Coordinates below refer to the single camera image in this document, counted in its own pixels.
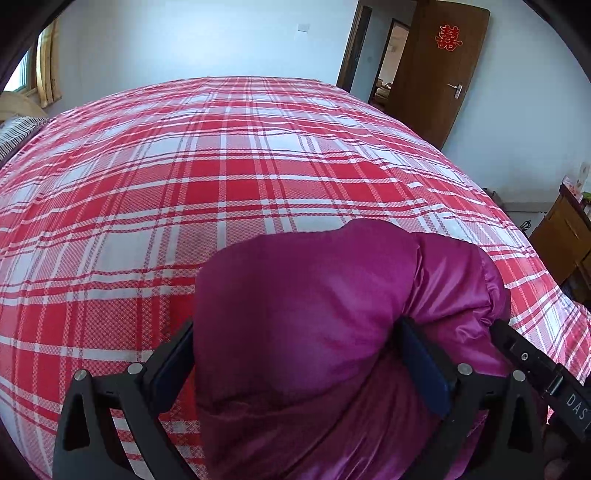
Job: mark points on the red plaid bed sheet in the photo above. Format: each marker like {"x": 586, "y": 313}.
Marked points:
{"x": 184, "y": 194}

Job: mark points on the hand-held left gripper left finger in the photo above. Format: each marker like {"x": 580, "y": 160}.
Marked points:
{"x": 173, "y": 364}

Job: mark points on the yellow curtain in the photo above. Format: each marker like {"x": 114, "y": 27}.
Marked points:
{"x": 48, "y": 64}

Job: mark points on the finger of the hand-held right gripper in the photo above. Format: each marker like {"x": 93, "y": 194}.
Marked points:
{"x": 526, "y": 355}

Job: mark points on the wooden headboard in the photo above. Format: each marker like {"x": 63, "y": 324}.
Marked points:
{"x": 18, "y": 104}

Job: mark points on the magenta down jacket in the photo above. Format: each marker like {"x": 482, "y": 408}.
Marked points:
{"x": 314, "y": 332}

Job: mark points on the brown wooden door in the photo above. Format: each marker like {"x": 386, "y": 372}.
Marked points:
{"x": 438, "y": 69}

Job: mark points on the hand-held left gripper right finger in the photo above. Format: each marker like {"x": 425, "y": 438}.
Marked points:
{"x": 425, "y": 364}

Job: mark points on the grey striped pillow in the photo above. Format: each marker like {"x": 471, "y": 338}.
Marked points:
{"x": 16, "y": 134}

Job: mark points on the wooden cabinet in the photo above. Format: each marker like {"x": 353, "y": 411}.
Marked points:
{"x": 565, "y": 235}

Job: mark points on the dark wooden door frame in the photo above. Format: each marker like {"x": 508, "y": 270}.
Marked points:
{"x": 355, "y": 50}

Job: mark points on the red paper door decoration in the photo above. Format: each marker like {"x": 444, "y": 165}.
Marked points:
{"x": 449, "y": 37}

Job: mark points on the window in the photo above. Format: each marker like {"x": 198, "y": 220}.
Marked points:
{"x": 23, "y": 76}

